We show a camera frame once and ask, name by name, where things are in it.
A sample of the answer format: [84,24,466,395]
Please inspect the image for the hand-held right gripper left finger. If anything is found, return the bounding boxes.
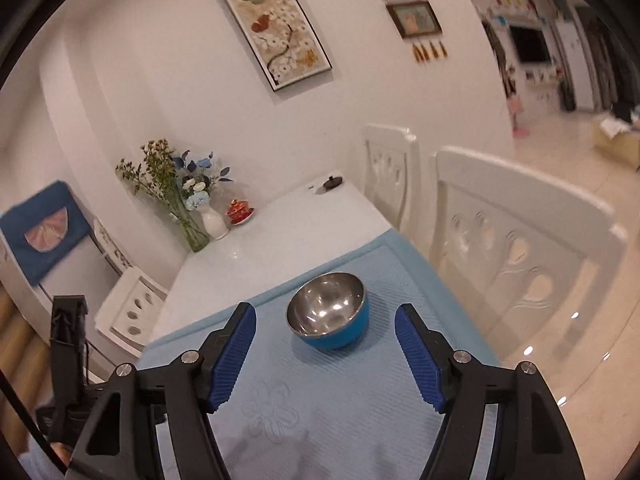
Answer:
[65,301,257,480]

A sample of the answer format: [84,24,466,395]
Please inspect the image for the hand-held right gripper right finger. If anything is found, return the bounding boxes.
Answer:
[394,303,586,480]

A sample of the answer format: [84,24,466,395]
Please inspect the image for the blue steel bowl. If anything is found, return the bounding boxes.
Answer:
[286,272,371,352]

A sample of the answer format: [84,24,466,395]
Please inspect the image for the person's left forearm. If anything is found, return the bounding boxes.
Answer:
[20,442,68,480]

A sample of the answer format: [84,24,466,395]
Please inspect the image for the person's left hand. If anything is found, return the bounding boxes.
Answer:
[49,441,75,467]

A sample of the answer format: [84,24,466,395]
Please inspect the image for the beige striped curtain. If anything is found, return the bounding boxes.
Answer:
[0,285,56,461]

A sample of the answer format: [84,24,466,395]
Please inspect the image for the small white fridge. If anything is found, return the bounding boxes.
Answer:
[0,230,123,331]

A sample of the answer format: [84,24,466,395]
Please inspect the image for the white dining chair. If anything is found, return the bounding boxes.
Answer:
[361,122,422,233]
[430,146,628,361]
[94,266,168,358]

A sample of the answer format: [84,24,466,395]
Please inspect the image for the blue fridge cover cloth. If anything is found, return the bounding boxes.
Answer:
[0,180,92,286]

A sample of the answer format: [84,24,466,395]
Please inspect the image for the white patterned panel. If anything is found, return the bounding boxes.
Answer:
[92,216,135,276]

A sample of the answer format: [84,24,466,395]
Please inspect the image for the light blue table mat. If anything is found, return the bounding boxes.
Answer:
[137,227,501,480]

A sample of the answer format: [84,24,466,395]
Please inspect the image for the glass vase with dried flowers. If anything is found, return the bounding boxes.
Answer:
[116,139,211,253]

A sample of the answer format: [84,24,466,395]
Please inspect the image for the white vase with blue flowers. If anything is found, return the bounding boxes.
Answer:
[172,149,235,241]

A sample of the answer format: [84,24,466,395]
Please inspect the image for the red teacup with saucer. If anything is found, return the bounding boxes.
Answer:
[226,199,256,226]

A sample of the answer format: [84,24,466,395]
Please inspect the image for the cardboard box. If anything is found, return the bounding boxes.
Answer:
[592,115,640,171]

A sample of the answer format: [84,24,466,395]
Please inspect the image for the coat rack with clothes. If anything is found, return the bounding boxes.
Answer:
[482,7,526,138]

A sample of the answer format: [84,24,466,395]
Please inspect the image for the hanging tassels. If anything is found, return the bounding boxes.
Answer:
[411,40,448,65]

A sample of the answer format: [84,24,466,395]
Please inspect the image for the tall white cabinet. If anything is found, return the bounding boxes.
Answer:
[550,20,596,111]

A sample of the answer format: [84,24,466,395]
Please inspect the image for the small framed picture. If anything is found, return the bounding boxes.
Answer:
[386,0,443,38]

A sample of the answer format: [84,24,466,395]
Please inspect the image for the grey curtain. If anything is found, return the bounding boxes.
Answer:
[587,7,636,121]

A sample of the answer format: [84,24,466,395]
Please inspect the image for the black cable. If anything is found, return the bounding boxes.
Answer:
[0,367,68,478]

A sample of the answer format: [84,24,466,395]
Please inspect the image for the wall television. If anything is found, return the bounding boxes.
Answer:
[509,25,551,65]

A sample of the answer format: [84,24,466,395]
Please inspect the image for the butterfly wall picture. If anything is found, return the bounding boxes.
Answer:
[215,0,333,93]

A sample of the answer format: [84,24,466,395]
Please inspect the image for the colourful wall garland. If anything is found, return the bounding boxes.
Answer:
[487,0,543,17]

